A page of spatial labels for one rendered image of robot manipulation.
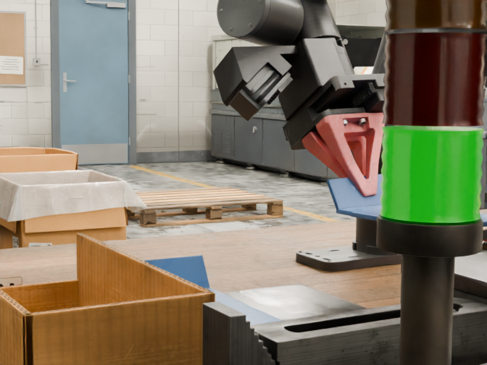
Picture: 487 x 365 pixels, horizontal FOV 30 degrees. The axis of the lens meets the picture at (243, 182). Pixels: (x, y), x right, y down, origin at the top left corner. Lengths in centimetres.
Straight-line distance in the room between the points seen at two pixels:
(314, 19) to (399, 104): 54
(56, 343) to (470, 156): 28
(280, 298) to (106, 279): 15
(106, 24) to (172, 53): 96
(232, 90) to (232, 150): 1078
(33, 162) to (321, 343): 419
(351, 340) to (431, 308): 13
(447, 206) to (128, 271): 39
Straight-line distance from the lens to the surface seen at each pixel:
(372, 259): 100
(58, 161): 466
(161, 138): 1206
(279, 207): 731
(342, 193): 82
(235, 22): 83
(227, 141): 1171
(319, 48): 85
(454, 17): 34
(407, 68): 34
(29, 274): 97
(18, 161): 460
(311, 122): 84
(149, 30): 1200
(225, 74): 83
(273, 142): 1057
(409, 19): 34
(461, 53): 34
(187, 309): 56
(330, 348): 47
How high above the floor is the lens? 110
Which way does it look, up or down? 6 degrees down
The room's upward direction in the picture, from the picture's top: 1 degrees clockwise
